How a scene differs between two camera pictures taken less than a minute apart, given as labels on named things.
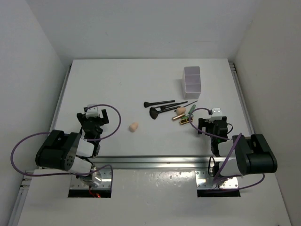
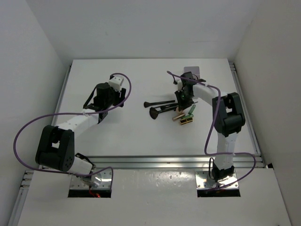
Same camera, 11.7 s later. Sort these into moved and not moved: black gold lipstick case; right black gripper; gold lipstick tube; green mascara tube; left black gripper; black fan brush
Moved: right black gripper; left black gripper
Not moved: black fan brush; green mascara tube; gold lipstick tube; black gold lipstick case
